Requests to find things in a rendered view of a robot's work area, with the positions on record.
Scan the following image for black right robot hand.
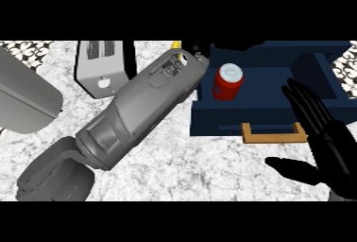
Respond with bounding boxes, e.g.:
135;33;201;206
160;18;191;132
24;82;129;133
265;78;357;200

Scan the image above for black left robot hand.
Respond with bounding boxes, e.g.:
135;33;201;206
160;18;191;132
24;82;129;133
186;41;268;60

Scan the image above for red can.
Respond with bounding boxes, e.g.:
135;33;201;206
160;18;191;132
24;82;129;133
213;62;245;101

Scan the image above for navy blue drawer box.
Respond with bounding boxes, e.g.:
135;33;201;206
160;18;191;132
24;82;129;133
194;41;357;112

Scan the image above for navy blue drawer front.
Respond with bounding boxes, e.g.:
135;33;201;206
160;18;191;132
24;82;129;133
189;99;310;137

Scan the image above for silver toaster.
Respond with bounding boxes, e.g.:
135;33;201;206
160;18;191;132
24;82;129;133
74;41;141;99

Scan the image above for grey rounded appliance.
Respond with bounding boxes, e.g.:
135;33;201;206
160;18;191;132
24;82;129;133
0;46;64;135

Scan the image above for wooden drawer handle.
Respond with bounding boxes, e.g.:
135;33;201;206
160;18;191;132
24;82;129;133
241;122;310;145

